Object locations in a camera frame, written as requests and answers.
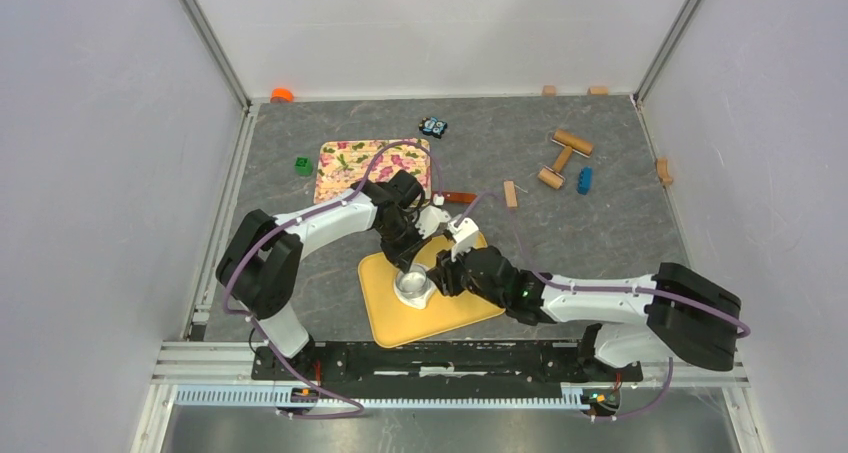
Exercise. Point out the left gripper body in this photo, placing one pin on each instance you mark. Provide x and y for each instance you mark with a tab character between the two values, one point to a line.
401	239

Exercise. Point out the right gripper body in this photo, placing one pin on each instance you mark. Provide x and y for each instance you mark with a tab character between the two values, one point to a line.
455	281

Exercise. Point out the white dough ball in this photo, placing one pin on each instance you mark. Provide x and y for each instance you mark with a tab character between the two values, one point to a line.
414	289

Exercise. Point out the metal scraper with wooden handle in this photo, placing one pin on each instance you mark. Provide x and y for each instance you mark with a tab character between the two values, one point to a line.
459	197

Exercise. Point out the yellow cutting mat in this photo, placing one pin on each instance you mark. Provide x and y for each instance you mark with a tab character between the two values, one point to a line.
394	324

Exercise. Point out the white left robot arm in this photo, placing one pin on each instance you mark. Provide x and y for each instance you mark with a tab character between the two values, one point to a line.
260	264

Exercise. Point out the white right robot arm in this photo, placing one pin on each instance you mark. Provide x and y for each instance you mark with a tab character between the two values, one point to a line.
674	313

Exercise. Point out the small wooden block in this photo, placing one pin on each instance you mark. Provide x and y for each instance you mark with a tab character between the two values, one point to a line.
510	194

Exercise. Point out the floral pattern tray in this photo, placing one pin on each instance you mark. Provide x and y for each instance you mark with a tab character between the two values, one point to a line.
341	164

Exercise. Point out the black patterned small box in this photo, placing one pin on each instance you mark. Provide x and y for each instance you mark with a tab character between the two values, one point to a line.
433	127

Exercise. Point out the green plastic block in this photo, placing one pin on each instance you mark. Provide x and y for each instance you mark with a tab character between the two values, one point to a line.
304	166

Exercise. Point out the blue plastic block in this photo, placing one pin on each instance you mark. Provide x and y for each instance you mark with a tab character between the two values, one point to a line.
585	179

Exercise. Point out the orange plastic cap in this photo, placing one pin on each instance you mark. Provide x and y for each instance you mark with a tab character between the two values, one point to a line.
281	95

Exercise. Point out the wooden piece right edge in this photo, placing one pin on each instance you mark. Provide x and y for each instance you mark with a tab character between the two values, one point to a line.
663	173

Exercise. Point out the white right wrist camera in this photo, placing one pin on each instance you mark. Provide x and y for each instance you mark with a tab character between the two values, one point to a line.
464	233

